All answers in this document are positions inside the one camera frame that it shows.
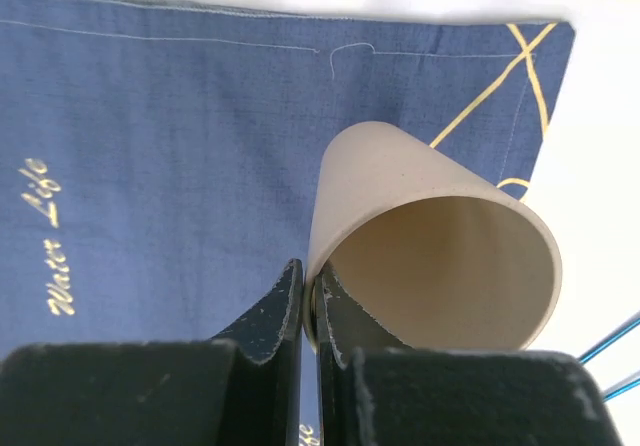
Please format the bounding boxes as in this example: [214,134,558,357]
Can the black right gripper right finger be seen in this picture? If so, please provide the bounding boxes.
[314,270,621,446]

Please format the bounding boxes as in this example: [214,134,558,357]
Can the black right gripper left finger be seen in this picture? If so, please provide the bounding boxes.
[1,259,303,445]

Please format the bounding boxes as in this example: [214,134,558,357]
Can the beige cup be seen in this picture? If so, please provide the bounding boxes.
[303,121,562,350]

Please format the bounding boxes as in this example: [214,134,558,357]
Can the blue fish-print placemat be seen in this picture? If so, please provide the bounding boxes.
[1,0,574,445]

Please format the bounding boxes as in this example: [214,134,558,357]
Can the blue metal spoon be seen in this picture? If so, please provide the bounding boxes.
[578,312,640,364]

